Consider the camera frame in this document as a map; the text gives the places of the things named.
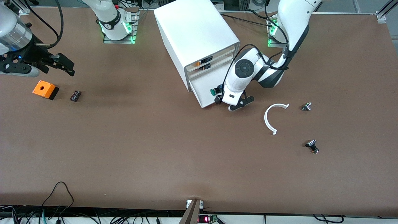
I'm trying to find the green push button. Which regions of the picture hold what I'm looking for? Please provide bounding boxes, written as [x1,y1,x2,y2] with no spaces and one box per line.
[210,83,224,96]

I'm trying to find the white plastic drawer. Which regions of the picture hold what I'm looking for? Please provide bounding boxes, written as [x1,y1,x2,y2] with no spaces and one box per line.
[187,58,234,77]
[186,44,238,71]
[190,62,234,109]

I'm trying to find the orange mushroom push button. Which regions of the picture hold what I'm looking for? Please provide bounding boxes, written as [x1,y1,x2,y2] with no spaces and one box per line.
[194,55,214,67]

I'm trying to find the device with red display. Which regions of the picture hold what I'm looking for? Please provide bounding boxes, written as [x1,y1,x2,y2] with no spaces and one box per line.
[198,214,219,224]

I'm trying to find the white semicircular plastic bracket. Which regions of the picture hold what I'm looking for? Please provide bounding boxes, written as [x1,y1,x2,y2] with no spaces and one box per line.
[264,103,290,136]

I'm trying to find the orange button enclosure box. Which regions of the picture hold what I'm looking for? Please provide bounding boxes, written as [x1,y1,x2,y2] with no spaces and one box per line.
[32,80,59,100]

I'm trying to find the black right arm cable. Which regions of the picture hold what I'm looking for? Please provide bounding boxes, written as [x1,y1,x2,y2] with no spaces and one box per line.
[23,0,65,49]

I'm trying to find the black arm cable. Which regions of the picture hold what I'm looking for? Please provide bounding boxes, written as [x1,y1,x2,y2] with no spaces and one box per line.
[23,0,65,49]
[222,0,292,91]

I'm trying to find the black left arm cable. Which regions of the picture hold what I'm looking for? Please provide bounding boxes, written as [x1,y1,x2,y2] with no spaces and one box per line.
[222,0,292,91]

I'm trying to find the aluminium frame profile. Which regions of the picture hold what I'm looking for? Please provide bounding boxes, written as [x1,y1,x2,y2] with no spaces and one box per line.
[0,0,39,16]
[376,0,398,24]

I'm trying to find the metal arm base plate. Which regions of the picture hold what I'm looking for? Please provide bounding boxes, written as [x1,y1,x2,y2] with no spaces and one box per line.
[267,12,290,49]
[103,8,139,44]

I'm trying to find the black switch with white face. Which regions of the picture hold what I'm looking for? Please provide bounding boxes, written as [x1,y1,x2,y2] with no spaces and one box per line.
[305,140,320,154]

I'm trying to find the black cable on table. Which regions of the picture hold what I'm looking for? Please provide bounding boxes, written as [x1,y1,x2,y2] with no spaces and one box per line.
[218,12,273,29]

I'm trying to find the brown camera post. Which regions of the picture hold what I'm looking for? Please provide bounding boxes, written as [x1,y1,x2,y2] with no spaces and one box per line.
[178,199,203,224]

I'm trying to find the black looped cable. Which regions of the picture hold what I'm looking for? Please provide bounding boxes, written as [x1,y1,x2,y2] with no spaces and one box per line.
[41,181,74,216]

